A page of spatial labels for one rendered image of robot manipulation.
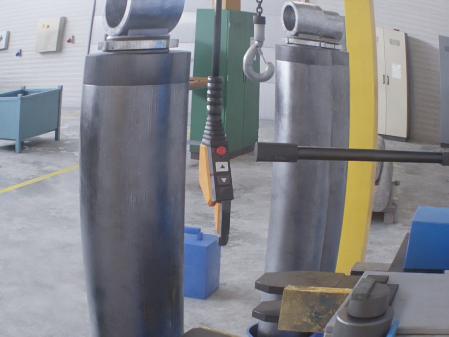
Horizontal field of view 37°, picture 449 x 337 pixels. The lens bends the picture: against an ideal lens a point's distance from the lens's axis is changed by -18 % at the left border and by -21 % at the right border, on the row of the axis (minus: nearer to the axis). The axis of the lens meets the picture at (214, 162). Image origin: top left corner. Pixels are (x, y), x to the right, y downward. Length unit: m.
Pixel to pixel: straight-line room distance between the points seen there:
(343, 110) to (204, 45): 5.77
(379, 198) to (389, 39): 5.70
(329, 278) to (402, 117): 9.88
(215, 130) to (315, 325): 0.93
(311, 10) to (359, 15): 1.22
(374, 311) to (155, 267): 0.77
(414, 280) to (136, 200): 0.62
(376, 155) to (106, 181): 0.53
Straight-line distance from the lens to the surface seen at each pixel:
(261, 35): 2.24
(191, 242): 4.35
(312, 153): 1.12
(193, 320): 4.05
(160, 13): 1.44
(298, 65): 2.64
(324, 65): 2.67
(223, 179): 2.29
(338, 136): 2.98
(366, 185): 3.95
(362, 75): 3.89
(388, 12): 12.05
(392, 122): 11.52
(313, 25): 2.68
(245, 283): 4.72
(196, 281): 4.37
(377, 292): 0.78
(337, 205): 3.04
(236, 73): 8.83
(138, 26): 1.44
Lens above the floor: 1.52
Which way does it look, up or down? 10 degrees down
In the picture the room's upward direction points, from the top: 2 degrees clockwise
